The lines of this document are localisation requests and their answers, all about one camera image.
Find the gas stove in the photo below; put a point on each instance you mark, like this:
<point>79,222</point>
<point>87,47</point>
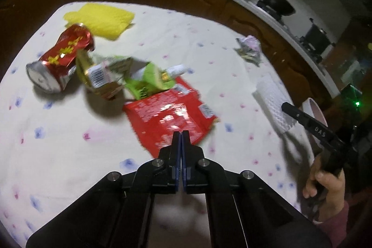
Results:
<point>263,6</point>

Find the red snack packet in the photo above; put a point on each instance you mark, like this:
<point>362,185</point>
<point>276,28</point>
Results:
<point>162,117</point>

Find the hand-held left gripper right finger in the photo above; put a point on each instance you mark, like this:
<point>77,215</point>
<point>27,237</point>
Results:
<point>197,175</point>

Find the pink trash bin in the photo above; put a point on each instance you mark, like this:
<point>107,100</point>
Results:
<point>313,108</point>

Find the person's right hand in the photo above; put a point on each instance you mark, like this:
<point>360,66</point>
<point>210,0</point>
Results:
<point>330,192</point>

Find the black cooking pot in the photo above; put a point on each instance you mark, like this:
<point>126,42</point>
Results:
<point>316,36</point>

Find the yellow cloth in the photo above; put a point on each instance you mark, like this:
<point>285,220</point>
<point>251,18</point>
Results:
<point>101,18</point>

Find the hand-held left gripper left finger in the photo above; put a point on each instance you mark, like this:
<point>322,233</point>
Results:
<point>162,175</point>

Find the person's right forearm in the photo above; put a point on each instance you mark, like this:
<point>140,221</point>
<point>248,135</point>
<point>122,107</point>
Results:
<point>334,226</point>

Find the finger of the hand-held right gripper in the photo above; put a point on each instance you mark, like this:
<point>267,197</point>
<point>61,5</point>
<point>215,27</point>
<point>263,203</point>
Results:
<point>314,127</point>

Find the white foam sheet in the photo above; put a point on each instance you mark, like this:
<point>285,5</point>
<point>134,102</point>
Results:
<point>270,97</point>

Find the gold snack wrapper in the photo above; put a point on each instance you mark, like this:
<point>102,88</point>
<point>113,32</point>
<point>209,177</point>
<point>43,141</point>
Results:
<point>98,76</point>

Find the crushed red drink can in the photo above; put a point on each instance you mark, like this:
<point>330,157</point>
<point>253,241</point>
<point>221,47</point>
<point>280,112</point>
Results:
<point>64,53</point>

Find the green snack wrapper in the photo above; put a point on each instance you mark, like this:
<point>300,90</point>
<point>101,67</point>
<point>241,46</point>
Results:
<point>145,82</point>

